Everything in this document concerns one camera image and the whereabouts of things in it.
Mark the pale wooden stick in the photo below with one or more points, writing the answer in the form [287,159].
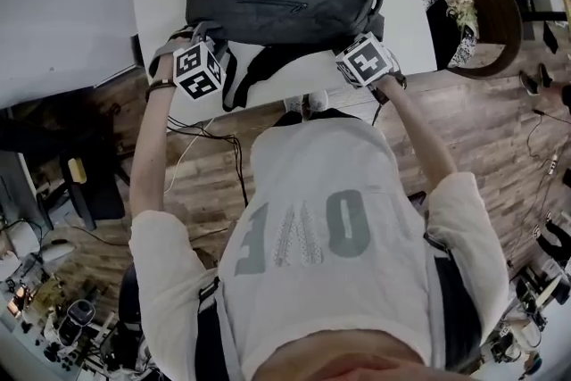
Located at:
[546,292]

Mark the person's right forearm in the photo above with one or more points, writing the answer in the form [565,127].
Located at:
[419,138]

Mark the white printed t-shirt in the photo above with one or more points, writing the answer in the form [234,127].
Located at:
[321,165]

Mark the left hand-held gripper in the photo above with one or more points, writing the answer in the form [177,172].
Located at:
[192,67]

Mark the person's left forearm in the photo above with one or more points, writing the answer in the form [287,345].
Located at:
[149,156]

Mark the person's head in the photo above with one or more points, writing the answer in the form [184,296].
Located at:
[357,363]

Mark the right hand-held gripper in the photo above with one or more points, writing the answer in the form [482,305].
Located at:
[363,60]

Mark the dark wrist band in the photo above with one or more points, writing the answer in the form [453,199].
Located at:
[398,76]

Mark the yellow chair tag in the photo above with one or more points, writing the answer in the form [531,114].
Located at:
[76,170]

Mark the black white round device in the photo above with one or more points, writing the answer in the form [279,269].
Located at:
[78,317]

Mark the black hanging cloth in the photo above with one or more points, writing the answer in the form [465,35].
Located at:
[549,38]

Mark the person's dark trousers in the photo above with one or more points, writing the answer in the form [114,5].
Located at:
[287,120]

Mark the pale dried flower bunch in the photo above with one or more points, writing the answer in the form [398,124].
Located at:
[464,11]

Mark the white power strip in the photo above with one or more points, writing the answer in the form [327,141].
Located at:
[553,165]

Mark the black white patterned cushion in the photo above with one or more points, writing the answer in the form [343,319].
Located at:
[464,51]

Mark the black office chair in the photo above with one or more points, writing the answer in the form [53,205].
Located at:
[93,205]

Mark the person's left hand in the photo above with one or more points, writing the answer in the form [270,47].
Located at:
[163,60]

